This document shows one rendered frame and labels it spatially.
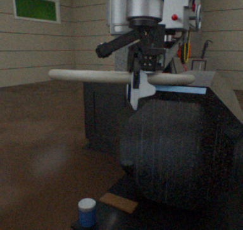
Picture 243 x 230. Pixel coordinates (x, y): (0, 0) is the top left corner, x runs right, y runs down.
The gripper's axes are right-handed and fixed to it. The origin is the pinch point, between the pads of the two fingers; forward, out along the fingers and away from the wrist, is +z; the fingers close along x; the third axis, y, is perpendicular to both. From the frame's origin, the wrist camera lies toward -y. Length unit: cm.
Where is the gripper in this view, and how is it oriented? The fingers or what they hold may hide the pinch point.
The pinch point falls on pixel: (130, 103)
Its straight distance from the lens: 60.5
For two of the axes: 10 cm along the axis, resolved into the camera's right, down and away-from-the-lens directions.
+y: 9.9, 0.2, 1.4
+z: -0.5, 9.8, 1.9
